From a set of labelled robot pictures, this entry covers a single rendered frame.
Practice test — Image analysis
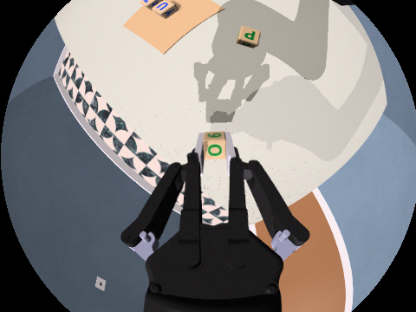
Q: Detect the wooden letter block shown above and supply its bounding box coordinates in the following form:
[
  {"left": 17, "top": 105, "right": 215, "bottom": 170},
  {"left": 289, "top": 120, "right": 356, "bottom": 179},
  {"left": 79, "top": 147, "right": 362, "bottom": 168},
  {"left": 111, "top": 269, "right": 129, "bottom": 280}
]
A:
[
  {"left": 152, "top": 0, "right": 178, "bottom": 19},
  {"left": 140, "top": 0, "right": 163, "bottom": 10},
  {"left": 236, "top": 26, "right": 261, "bottom": 49},
  {"left": 203, "top": 132, "right": 226, "bottom": 159}
]

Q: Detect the peach flat mat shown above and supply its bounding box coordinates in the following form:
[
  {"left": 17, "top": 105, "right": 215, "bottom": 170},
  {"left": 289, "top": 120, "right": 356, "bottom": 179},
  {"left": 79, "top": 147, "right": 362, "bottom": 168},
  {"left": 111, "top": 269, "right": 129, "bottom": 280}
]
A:
[{"left": 123, "top": 0, "right": 224, "bottom": 55}]

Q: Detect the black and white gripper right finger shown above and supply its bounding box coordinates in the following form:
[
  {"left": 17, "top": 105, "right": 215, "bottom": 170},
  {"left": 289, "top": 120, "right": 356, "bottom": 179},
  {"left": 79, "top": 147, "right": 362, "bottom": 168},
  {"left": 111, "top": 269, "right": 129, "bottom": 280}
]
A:
[{"left": 225, "top": 132, "right": 310, "bottom": 270}]

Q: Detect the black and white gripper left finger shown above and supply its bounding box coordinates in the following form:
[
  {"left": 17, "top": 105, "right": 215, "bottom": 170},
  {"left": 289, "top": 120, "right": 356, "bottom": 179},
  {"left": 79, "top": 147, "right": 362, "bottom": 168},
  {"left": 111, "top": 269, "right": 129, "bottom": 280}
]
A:
[{"left": 120, "top": 133, "right": 205, "bottom": 270}]

